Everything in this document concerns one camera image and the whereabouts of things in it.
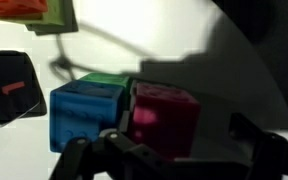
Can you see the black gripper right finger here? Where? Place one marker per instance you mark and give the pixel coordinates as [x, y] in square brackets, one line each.
[270, 156]

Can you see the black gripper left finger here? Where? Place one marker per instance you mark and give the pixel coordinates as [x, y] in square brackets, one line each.
[110, 160]

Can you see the pink toy block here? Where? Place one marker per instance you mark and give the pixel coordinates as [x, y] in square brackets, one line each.
[167, 123]

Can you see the blue toy block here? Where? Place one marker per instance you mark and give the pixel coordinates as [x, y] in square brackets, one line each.
[84, 113]

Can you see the dark green toy block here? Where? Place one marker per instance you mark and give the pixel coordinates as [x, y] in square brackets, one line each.
[107, 79]

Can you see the black block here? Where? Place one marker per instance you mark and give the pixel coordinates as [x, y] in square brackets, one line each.
[10, 86]

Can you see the light green toy block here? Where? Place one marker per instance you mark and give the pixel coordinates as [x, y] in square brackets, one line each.
[55, 16]

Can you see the orange toy block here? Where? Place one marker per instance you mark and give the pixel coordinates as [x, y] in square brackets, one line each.
[14, 6]

